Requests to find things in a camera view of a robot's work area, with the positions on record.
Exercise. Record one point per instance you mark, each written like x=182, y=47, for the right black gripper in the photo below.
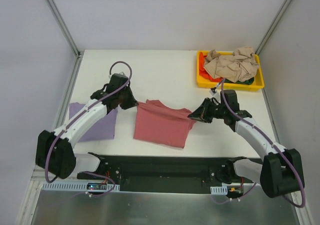
x=206, y=110

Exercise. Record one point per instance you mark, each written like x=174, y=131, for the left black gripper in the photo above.
x=127, y=98

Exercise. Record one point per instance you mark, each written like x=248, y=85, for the pink red t shirt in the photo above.
x=159, y=124

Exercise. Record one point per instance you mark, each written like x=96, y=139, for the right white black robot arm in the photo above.
x=265, y=150

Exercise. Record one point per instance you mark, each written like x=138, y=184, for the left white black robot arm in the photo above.
x=55, y=149

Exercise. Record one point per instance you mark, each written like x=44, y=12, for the yellow plastic bin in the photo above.
x=201, y=82

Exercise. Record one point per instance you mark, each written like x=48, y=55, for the folded lavender t shirt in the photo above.
x=103, y=129

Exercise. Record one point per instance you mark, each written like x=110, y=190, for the orange t shirt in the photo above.
x=203, y=73

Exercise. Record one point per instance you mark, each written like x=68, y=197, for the green t shirt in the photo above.
x=246, y=82

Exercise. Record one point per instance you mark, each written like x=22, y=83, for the beige crumpled t shirt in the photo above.
x=240, y=66

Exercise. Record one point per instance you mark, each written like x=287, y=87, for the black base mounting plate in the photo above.
x=158, y=174

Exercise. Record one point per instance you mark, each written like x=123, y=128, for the left aluminium corner post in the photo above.
x=63, y=27

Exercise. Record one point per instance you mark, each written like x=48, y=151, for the aluminium corner post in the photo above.
x=273, y=25
x=63, y=27

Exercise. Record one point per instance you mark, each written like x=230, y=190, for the right white cable duct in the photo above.
x=219, y=190

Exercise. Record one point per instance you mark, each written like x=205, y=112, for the white cable duct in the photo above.
x=219, y=190
x=92, y=187

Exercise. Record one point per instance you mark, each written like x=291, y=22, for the left white cable duct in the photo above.
x=92, y=187

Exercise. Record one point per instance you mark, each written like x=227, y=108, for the aluminium front frame rail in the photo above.
x=273, y=171

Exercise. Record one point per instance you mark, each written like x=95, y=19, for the right aluminium corner post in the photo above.
x=273, y=25

